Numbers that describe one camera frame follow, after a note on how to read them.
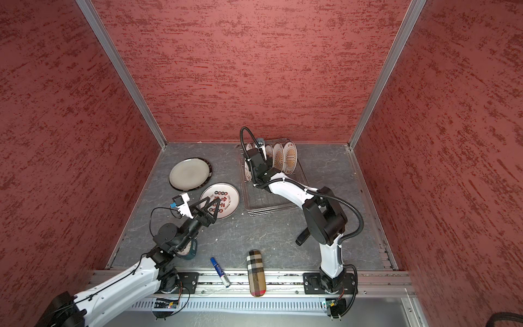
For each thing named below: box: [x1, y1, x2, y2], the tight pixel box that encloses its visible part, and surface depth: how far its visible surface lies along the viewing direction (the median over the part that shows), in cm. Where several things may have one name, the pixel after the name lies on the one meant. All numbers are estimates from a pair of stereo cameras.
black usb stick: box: [295, 226, 312, 246], surface depth 85 cm
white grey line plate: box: [168, 158, 212, 192], surface depth 106 cm
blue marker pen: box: [210, 256, 231, 289], surface depth 77 cm
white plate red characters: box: [199, 182, 241, 220], surface depth 100 cm
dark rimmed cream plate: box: [168, 156, 213, 193], surface depth 106 cm
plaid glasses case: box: [246, 249, 267, 298], surface depth 76 cm
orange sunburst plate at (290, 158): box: [282, 140, 298, 176], surface depth 102 cm
